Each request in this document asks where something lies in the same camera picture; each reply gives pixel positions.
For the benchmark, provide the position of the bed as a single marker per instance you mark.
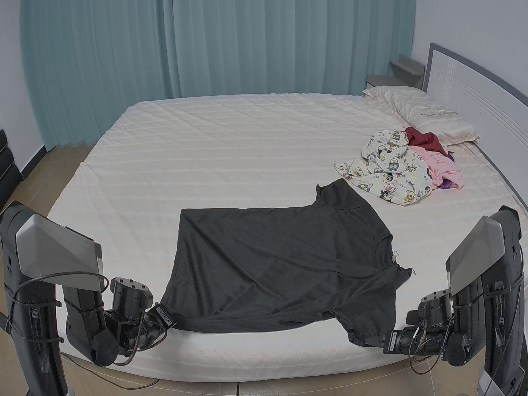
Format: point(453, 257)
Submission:
point(247, 147)

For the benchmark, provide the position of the white printed pyjama top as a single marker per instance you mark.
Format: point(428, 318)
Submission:
point(392, 167)

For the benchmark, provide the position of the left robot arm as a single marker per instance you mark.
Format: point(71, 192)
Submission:
point(49, 254)

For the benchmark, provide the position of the cream pillow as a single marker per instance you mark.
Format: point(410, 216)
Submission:
point(429, 112)

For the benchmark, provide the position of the purple garment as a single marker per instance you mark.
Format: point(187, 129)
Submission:
point(447, 184)

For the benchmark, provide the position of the dark red garment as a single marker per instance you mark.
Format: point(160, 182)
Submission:
point(427, 140)

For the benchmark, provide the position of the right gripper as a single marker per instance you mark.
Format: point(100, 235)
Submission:
point(398, 341)

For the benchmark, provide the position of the blue-green curtain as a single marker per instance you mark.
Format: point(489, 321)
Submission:
point(95, 56)
point(288, 35)

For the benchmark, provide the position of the pink garment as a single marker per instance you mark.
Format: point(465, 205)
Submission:
point(443, 167)

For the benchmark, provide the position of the black T-shirt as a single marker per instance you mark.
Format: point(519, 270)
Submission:
point(268, 262)

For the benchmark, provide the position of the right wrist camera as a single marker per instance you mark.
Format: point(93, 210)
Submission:
point(413, 318)

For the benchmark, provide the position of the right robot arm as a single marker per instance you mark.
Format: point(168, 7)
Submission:
point(474, 262)

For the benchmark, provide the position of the black padded chair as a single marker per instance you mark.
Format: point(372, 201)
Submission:
point(8, 167)

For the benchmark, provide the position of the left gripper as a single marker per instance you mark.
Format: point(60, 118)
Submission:
point(163, 315)

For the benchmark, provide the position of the grey bedside table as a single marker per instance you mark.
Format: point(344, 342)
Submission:
point(402, 74)

